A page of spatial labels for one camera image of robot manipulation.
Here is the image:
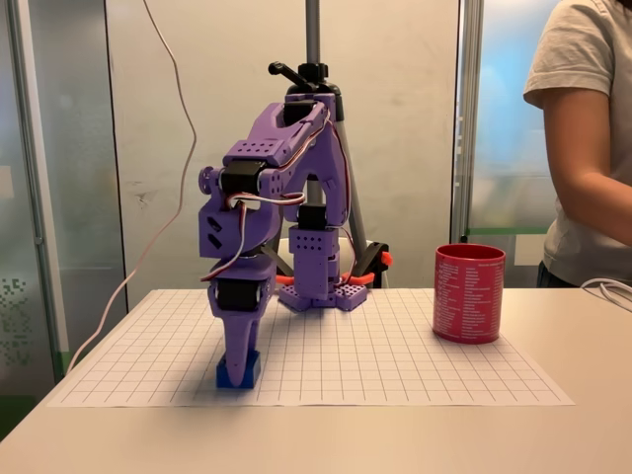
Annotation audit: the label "blue toy brick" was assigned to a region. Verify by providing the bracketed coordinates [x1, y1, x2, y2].
[215, 350, 262, 390]

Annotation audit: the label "red cup with white print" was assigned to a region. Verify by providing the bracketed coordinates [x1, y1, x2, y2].
[432, 243, 507, 346]

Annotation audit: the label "white grid paper sheet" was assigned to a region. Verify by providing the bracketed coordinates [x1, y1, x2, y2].
[46, 288, 577, 409]

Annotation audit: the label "person torso in beige shirt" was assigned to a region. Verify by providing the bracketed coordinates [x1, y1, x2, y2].
[522, 0, 632, 288]

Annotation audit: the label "red white black servo wires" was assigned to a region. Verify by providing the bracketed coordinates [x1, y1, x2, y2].
[199, 111, 357, 290]

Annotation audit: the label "pink cable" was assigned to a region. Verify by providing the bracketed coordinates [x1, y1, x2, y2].
[63, 0, 198, 374]

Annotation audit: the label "grey metal frame post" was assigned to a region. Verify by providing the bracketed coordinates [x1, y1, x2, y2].
[7, 0, 70, 355]
[449, 0, 484, 243]

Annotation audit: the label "grey black camera tripod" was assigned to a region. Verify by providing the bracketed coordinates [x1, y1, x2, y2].
[269, 0, 369, 290]

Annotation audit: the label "white cable loop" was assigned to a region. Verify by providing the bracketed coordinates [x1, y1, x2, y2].
[580, 277, 632, 313]

